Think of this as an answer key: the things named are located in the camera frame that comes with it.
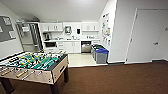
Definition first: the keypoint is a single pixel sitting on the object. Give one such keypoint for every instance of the white narrow drawer unit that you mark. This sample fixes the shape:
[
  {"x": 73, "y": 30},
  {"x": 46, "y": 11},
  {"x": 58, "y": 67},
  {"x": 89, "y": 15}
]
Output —
[{"x": 96, "y": 43}]

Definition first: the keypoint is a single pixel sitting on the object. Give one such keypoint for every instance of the stainless steel refrigerator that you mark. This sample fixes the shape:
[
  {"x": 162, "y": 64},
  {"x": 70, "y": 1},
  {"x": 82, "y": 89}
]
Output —
[{"x": 28, "y": 36}]

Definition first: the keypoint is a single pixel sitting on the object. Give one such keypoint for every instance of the chrome faucet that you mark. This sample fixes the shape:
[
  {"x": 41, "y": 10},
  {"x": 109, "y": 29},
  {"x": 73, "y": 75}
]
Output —
[{"x": 71, "y": 36}]

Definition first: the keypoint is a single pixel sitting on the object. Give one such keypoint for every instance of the grey bin blue lid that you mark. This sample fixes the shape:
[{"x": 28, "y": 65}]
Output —
[{"x": 102, "y": 56}]

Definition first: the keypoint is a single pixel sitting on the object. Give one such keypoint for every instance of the black built-in microwave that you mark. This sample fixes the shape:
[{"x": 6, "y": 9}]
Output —
[{"x": 50, "y": 44}]

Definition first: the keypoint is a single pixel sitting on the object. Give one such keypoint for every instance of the stainless steel dishwasher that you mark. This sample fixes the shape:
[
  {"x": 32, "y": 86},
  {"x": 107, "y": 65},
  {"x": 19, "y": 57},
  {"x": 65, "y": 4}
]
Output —
[{"x": 86, "y": 47}]

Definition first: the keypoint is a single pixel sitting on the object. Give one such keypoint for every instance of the white door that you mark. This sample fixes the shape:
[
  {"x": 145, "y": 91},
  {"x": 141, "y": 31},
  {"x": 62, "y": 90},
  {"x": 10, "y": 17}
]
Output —
[{"x": 148, "y": 35}]

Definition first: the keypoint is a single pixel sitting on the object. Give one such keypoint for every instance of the black soap dispenser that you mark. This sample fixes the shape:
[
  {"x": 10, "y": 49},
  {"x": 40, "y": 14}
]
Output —
[{"x": 78, "y": 31}]

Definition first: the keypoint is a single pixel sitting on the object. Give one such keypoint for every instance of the foosball table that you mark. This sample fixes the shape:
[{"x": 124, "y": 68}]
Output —
[{"x": 33, "y": 68}]

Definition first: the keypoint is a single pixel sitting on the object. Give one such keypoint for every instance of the white wide drawer unit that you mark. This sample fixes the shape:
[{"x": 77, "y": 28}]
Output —
[{"x": 60, "y": 46}]

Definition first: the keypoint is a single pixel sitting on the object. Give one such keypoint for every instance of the large wall notice poster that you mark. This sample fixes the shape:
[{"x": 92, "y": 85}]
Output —
[{"x": 105, "y": 26}]

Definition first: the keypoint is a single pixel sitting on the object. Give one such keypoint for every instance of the grey notice board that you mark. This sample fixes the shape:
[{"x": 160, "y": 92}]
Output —
[{"x": 6, "y": 28}]

